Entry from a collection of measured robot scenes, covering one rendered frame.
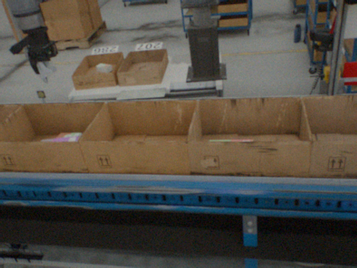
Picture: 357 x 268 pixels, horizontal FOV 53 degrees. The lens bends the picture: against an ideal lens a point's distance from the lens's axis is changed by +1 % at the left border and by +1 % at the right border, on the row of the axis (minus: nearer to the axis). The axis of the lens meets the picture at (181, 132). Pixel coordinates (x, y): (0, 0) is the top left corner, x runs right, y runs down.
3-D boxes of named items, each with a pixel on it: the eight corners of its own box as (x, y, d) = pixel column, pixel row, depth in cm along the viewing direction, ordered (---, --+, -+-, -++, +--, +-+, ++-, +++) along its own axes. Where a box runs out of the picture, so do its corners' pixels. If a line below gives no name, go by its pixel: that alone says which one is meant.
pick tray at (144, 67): (169, 61, 262) (167, 48, 256) (161, 84, 230) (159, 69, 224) (131, 64, 266) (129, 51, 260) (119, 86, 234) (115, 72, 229)
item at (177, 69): (221, 54, 268) (221, 51, 266) (222, 89, 219) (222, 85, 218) (93, 65, 281) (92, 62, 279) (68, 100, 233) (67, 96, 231)
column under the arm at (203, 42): (188, 66, 248) (183, 19, 231) (226, 63, 245) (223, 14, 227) (186, 82, 227) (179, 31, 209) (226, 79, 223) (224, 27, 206)
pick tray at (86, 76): (125, 64, 267) (122, 51, 262) (116, 86, 235) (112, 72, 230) (88, 67, 270) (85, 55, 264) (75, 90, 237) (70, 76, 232)
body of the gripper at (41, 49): (51, 63, 130) (39, 29, 123) (28, 64, 131) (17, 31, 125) (59, 55, 136) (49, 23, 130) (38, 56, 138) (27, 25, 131)
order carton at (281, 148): (299, 134, 142) (302, 96, 133) (308, 183, 118) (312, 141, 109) (201, 135, 150) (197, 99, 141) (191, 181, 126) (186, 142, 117)
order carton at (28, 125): (115, 135, 158) (106, 101, 149) (90, 178, 134) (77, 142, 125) (35, 135, 167) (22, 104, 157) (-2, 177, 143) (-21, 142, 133)
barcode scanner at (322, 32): (305, 46, 188) (310, 26, 182) (329, 48, 187) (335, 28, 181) (307, 51, 183) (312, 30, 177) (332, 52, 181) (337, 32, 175)
